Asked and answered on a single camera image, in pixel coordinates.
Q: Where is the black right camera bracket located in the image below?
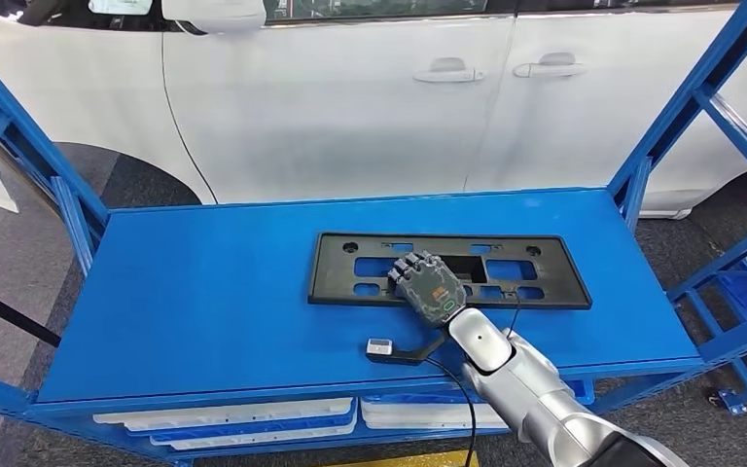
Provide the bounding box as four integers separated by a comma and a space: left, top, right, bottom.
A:
365, 328, 450, 368

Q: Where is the white car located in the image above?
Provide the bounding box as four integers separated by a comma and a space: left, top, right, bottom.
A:
0, 0, 747, 221

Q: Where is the black plastic plate frame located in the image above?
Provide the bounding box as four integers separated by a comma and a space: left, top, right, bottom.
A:
306, 232, 594, 311

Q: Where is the thin black wire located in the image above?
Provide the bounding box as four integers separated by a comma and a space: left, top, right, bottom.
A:
504, 293, 523, 341

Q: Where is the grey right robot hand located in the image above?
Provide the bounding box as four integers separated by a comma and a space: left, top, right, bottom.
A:
387, 250, 468, 330

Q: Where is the yellow floor tape square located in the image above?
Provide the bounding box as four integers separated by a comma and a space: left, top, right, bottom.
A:
321, 450, 480, 467

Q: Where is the thick black cable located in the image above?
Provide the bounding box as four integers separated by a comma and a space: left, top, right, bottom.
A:
424, 356, 480, 467

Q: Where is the black floor strip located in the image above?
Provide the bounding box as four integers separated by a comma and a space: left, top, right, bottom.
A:
0, 276, 62, 349

